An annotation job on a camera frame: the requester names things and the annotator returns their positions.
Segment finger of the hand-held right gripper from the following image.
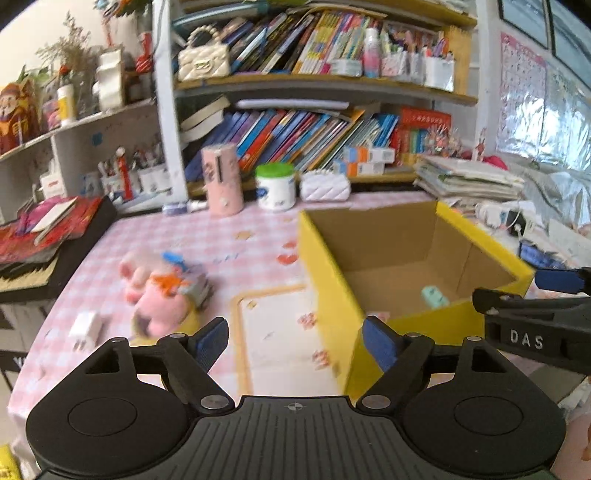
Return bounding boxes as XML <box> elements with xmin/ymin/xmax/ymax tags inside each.
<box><xmin>472</xmin><ymin>288</ymin><xmax>591</xmax><ymax>318</ymax></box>
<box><xmin>536</xmin><ymin>267</ymin><xmax>591</xmax><ymax>294</ymax></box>

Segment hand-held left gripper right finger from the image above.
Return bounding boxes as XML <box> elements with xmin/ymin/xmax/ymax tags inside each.
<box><xmin>355</xmin><ymin>316</ymin><xmax>509</xmax><ymax>414</ymax></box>

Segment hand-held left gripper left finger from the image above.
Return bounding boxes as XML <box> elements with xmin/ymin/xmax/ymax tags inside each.
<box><xmin>85</xmin><ymin>316</ymin><xmax>232</xmax><ymax>414</ymax></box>

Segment pink pig plush toy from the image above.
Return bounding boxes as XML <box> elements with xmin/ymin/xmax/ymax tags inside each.
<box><xmin>119</xmin><ymin>249</ymin><xmax>204</xmax><ymax>337</ymax></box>

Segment yellow cardboard box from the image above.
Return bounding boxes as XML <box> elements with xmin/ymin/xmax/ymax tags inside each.
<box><xmin>298</xmin><ymin>200</ymin><xmax>536</xmax><ymax>398</ymax></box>

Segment blue patterned pouch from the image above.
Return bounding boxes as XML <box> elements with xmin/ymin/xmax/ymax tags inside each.
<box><xmin>518</xmin><ymin>239</ymin><xmax>568</xmax><ymax>271</ymax></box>

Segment mint green small toy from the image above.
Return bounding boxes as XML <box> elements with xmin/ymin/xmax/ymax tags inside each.
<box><xmin>422</xmin><ymin>286</ymin><xmax>450</xmax><ymax>309</ymax></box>

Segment grey plastic cover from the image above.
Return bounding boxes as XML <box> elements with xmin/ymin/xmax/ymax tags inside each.
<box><xmin>517</xmin><ymin>157</ymin><xmax>591</xmax><ymax>236</ymax></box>

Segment white power strip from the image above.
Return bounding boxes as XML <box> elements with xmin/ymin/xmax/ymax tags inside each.
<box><xmin>475</xmin><ymin>200</ymin><xmax>530</xmax><ymax>232</ymax></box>

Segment pink checked tablecloth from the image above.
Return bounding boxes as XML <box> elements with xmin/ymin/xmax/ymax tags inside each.
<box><xmin>9</xmin><ymin>191</ymin><xmax>578</xmax><ymax>462</ymax></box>

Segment white charger plug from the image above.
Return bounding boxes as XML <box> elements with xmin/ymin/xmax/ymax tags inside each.
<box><xmin>69</xmin><ymin>311</ymin><xmax>103</xmax><ymax>352</ymax></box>

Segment stack of paper booklets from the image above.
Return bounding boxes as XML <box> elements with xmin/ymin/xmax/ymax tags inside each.
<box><xmin>416</xmin><ymin>156</ymin><xmax>526</xmax><ymax>205</ymax></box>

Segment pink humidifier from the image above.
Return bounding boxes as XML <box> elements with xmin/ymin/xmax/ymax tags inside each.
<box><xmin>201</xmin><ymin>144</ymin><xmax>244</xmax><ymax>217</ymax></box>

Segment white jar green lid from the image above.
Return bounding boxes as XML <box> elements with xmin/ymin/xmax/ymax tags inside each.
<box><xmin>255</xmin><ymin>164</ymin><xmax>296</xmax><ymax>212</ymax></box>

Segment white quilted purse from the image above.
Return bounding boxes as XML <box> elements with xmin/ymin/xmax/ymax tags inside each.
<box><xmin>300</xmin><ymin>170</ymin><xmax>352</xmax><ymax>202</ymax></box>

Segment white pen cup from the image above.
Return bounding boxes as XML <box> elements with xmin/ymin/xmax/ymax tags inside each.
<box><xmin>100</xmin><ymin>173</ymin><xmax>123</xmax><ymax>200</ymax></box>
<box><xmin>139</xmin><ymin>166</ymin><xmax>171</xmax><ymax>195</ymax></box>

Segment red dress doll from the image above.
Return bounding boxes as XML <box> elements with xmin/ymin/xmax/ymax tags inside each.
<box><xmin>115</xmin><ymin>147</ymin><xmax>134</xmax><ymax>202</ymax></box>

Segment red boxed book set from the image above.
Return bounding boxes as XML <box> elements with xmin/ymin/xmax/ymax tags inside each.
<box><xmin>399</xmin><ymin>108</ymin><xmax>452</xmax><ymax>158</ymax></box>

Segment white pink booklet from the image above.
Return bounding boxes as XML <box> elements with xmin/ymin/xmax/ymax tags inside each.
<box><xmin>28</xmin><ymin>198</ymin><xmax>79</xmax><ymax>232</ymax></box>

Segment pile of red papers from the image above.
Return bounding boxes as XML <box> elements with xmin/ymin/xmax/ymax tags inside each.
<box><xmin>0</xmin><ymin>196</ymin><xmax>102</xmax><ymax>273</ymax></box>

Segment row of colourful books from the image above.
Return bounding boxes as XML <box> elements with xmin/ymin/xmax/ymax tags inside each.
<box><xmin>231</xmin><ymin>108</ymin><xmax>400</xmax><ymax>172</ymax></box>

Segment thick lying books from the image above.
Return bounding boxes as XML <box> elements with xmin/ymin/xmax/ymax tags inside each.
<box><xmin>180</xmin><ymin>97</ymin><xmax>232</xmax><ymax>145</ymax></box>

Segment white box red label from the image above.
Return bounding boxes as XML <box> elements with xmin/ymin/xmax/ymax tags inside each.
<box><xmin>39</xmin><ymin>173</ymin><xmax>64</xmax><ymax>199</ymax></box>

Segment white pen holder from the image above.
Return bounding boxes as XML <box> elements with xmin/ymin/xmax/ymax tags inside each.
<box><xmin>424</xmin><ymin>55</ymin><xmax>456</xmax><ymax>91</ymax></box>

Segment yellow green packet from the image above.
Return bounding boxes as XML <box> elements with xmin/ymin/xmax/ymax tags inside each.
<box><xmin>0</xmin><ymin>444</ymin><xmax>22</xmax><ymax>480</ymax></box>

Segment white shelf unit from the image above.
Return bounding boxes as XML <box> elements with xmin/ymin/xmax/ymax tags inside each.
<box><xmin>0</xmin><ymin>99</ymin><xmax>185</xmax><ymax>224</ymax></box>

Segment framed picture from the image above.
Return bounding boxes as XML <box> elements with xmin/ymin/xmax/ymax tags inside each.
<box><xmin>551</xmin><ymin>0</ymin><xmax>591</xmax><ymax>77</ymax></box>
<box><xmin>499</xmin><ymin>0</ymin><xmax>550</xmax><ymax>49</ymax></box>

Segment wooden bookshelf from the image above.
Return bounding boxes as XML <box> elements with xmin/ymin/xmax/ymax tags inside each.
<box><xmin>152</xmin><ymin>0</ymin><xmax>479</xmax><ymax>197</ymax></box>

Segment pink pen holder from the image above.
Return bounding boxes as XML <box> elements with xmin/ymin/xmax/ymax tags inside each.
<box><xmin>381</xmin><ymin>48</ymin><xmax>423</xmax><ymax>85</ymax></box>

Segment white yellow bottle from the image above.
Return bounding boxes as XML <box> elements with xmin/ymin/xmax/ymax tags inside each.
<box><xmin>56</xmin><ymin>84</ymin><xmax>77</xmax><ymax>127</ymax></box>

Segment cream quilted handbag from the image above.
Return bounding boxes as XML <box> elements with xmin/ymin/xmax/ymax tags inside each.
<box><xmin>178</xmin><ymin>26</ymin><xmax>230</xmax><ymax>82</ymax></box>

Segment white paper bag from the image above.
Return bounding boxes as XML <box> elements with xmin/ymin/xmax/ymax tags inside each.
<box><xmin>97</xmin><ymin>48</ymin><xmax>126</xmax><ymax>112</ymax></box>

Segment pink blue bottle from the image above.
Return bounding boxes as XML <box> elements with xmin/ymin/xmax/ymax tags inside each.
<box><xmin>362</xmin><ymin>28</ymin><xmax>382</xmax><ymax>78</ymax></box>

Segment red gold figurine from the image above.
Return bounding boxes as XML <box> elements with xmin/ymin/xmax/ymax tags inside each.
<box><xmin>0</xmin><ymin>78</ymin><xmax>42</xmax><ymax>155</ymax></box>

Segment row of thin picture books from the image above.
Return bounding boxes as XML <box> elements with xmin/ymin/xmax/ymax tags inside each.
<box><xmin>222</xmin><ymin>11</ymin><xmax>384</xmax><ymax>75</ymax></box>

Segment dried flower bunch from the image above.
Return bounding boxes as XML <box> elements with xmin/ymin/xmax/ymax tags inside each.
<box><xmin>37</xmin><ymin>14</ymin><xmax>105</xmax><ymax>72</ymax></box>

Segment pink wall calendar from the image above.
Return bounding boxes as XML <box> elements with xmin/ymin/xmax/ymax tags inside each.
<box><xmin>499</xmin><ymin>32</ymin><xmax>548</xmax><ymax>154</ymax></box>

